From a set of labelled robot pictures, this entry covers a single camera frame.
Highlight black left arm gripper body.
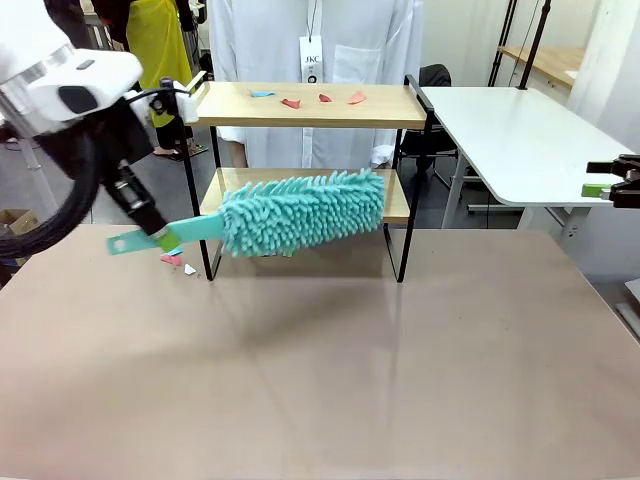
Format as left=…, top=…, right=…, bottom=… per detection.
left=94, top=94, right=154, bottom=214

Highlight turquoise microfiber duster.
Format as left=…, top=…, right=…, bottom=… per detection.
left=106, top=167, right=387, bottom=260

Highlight white desk with white legs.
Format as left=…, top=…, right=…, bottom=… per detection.
left=418, top=85, right=639, bottom=241

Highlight white desk with round leg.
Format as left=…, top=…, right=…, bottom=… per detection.
left=14, top=139, right=61, bottom=221

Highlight person in yellow garment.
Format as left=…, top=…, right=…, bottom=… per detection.
left=107, top=0, right=209, bottom=162

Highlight wooden background table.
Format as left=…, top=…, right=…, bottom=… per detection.
left=498, top=45, right=586, bottom=90

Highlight cardboard box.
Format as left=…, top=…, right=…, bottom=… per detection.
left=0, top=208, right=41, bottom=266

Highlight black stand pole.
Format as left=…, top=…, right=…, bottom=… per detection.
left=516, top=0, right=553, bottom=92

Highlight black tripod legs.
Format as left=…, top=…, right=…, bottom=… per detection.
left=487, top=0, right=519, bottom=89

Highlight black office chair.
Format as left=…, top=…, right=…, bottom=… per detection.
left=399, top=63, right=459, bottom=189

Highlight person in white coat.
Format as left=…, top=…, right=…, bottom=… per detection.
left=207, top=0, right=426, bottom=174

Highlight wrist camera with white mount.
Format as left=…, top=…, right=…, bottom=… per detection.
left=149, top=71, right=210, bottom=126

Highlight grey metal rail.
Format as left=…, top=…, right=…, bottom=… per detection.
left=614, top=278, right=640, bottom=346

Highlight wooden two-tier shelf black frame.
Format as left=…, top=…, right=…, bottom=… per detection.
left=182, top=73, right=435, bottom=284

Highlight white ID badge on lanyard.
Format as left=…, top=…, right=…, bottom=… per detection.
left=298, top=0, right=323, bottom=85

